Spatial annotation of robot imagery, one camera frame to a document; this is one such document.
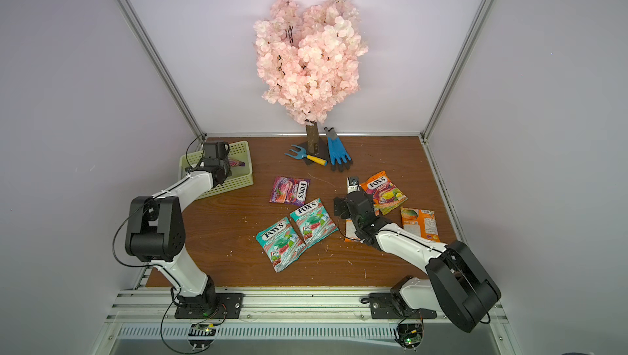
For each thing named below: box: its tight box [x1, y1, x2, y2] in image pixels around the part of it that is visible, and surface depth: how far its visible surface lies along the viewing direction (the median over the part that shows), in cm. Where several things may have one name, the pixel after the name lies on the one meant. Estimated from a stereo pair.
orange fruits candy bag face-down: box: [400, 206, 441, 243], surface depth 92 cm
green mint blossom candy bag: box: [289, 197, 340, 247], surface depth 91 cm
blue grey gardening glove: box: [323, 126, 354, 173], surface depth 112 cm
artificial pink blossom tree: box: [252, 0, 369, 154], surface depth 71 cm
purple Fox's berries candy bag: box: [269, 175, 311, 207], surface depth 99 cm
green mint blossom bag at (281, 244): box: [255, 216, 307, 273], surface depth 85 cm
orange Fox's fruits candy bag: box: [358, 170, 409, 216], surface depth 99 cm
